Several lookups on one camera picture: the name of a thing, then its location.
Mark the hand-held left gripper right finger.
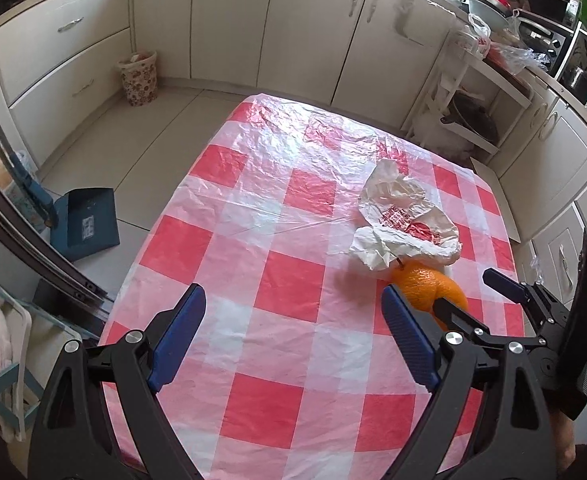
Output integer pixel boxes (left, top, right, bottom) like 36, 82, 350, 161
380, 284, 560, 480

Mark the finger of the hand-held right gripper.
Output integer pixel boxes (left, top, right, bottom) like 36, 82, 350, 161
432, 296, 540, 347
482, 267, 573, 334

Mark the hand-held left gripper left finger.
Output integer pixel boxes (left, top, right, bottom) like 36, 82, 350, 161
26, 282, 208, 480

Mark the orange fruit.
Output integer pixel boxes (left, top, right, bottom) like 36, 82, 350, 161
391, 260, 469, 332

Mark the white flat board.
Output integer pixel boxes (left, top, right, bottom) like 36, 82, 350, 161
467, 154, 523, 244

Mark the white crumpled wrapper red print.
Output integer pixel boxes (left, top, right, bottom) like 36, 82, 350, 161
348, 158, 463, 274

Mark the cream base cabinet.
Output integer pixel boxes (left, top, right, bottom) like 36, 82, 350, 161
488, 74, 587, 313

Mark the blue dustpan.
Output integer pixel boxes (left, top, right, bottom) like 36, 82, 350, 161
48, 187, 121, 263

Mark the red white checked tablecloth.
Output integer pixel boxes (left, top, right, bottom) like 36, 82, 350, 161
96, 92, 527, 480

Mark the dark pan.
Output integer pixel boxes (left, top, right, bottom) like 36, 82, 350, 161
440, 94, 500, 147

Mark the light blue shelf rack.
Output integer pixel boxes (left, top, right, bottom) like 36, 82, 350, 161
0, 267, 75, 444

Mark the white metal trolley rack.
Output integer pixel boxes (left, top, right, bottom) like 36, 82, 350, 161
407, 29, 535, 162

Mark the clear plastic bag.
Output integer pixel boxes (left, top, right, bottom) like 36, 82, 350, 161
467, 11, 550, 75

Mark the black toaster oven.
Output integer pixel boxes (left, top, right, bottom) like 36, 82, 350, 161
515, 6, 580, 79

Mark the floral waste basket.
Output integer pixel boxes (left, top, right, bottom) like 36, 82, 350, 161
118, 50, 159, 108

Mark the stack of bowls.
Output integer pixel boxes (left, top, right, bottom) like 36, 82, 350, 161
460, 0, 523, 32

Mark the cream drawer cabinet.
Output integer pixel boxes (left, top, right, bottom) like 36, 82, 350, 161
0, 0, 137, 167

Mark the cream door cabinet run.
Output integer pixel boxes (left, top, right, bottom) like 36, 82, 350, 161
128, 0, 460, 134

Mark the dark sliding door frame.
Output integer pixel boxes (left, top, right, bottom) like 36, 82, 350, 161
0, 47, 118, 322

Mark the blue metal broom handle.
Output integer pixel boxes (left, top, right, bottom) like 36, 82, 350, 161
2, 151, 57, 227

